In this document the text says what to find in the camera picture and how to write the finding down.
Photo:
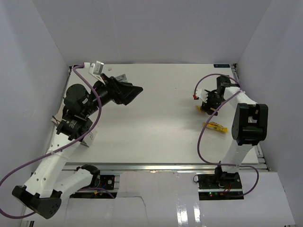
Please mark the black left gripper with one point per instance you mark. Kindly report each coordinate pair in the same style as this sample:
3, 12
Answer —
120, 91

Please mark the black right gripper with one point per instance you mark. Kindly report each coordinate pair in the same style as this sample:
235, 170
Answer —
206, 106

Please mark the silver snack packet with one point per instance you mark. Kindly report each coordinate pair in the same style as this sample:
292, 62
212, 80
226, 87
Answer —
122, 78

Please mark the yellow snack packet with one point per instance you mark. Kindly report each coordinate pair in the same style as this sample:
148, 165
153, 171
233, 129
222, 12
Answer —
198, 108

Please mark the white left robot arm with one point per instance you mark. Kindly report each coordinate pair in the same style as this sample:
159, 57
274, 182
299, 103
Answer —
42, 192

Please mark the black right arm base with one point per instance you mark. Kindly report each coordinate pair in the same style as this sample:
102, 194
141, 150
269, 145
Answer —
219, 186

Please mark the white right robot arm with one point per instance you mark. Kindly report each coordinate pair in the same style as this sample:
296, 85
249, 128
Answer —
249, 125

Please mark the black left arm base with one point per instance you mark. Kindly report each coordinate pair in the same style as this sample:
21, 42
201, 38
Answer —
107, 182

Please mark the yellow snack bar wrapper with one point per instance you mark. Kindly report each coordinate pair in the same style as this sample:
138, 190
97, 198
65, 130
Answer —
215, 127

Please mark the blue label right corner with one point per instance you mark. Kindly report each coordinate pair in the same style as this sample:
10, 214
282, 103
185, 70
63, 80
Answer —
221, 65

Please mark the white front cover panel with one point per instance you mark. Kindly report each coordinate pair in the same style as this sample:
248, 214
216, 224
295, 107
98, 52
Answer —
167, 199

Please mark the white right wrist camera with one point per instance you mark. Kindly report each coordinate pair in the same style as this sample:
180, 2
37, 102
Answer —
200, 94

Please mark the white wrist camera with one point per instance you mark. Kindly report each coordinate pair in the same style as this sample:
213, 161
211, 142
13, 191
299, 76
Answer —
200, 94
95, 70

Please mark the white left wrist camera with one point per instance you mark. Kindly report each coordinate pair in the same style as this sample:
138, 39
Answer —
95, 70

